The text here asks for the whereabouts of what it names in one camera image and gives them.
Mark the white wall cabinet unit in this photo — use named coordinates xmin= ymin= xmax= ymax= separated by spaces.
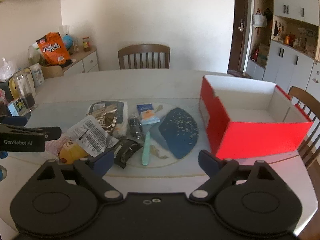
xmin=245 ymin=0 xmax=319 ymax=99

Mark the dark blue tissue pack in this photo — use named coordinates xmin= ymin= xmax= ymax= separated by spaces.
xmin=87 ymin=101 xmax=129 ymax=138

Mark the blue small sachet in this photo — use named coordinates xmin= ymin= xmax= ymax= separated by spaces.
xmin=137 ymin=103 xmax=160 ymax=125

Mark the red lid jar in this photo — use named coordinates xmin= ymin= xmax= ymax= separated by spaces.
xmin=82 ymin=36 xmax=91 ymax=51

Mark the yellow bread pack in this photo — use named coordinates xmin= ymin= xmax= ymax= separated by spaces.
xmin=59 ymin=144 xmax=88 ymax=164

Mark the wooden chair far side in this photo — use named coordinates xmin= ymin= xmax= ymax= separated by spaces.
xmin=118 ymin=44 xmax=170 ymax=69

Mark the white side cabinet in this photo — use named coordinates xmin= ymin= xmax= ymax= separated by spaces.
xmin=41 ymin=45 xmax=100 ymax=79

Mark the hanging tote bag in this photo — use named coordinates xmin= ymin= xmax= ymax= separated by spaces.
xmin=252 ymin=9 xmax=267 ymax=28

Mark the orange snack bag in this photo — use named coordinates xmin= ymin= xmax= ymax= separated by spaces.
xmin=36 ymin=33 xmax=72 ymax=67

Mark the glass pitcher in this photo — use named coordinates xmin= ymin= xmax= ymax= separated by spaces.
xmin=13 ymin=69 xmax=37 ymax=111

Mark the wooden chair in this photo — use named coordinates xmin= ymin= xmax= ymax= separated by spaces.
xmin=118 ymin=44 xmax=170 ymax=69
xmin=287 ymin=86 xmax=320 ymax=169

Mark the rubik cube box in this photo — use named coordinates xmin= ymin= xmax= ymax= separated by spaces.
xmin=7 ymin=98 xmax=27 ymax=116

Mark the wooden chair right side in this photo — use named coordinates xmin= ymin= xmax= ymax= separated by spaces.
xmin=287 ymin=86 xmax=320 ymax=169

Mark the black small packet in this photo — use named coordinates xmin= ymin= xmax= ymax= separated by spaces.
xmin=129 ymin=113 xmax=143 ymax=140

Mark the brown entrance door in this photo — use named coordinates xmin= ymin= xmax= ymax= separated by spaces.
xmin=228 ymin=0 xmax=249 ymax=77

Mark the red cardboard box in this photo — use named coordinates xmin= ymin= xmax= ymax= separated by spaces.
xmin=199 ymin=74 xmax=311 ymax=159

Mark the gold foil wrapper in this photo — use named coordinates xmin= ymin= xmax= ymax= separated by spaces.
xmin=87 ymin=104 xmax=117 ymax=134

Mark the white purple snack packet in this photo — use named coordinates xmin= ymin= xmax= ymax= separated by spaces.
xmin=46 ymin=116 xmax=119 ymax=157

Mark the black snack wrapper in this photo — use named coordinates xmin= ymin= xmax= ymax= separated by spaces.
xmin=113 ymin=138 xmax=142 ymax=169

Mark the blue globe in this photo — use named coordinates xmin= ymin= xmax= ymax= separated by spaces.
xmin=62 ymin=34 xmax=73 ymax=50

